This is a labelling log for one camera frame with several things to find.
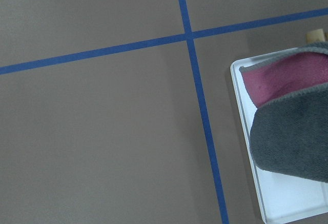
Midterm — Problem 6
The white rectangular tray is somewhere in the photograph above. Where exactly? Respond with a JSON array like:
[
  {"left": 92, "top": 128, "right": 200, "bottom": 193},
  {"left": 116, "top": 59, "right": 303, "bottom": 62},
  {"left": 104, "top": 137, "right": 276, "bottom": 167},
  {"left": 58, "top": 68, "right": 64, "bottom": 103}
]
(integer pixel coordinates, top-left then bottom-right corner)
[{"left": 230, "top": 49, "right": 327, "bottom": 223}]

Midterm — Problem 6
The wooden chopstick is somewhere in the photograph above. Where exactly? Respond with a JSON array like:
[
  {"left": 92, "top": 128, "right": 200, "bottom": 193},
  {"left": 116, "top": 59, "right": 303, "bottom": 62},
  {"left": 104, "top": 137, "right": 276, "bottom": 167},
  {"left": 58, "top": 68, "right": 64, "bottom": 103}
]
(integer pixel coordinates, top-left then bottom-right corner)
[{"left": 305, "top": 29, "right": 325, "bottom": 44}]

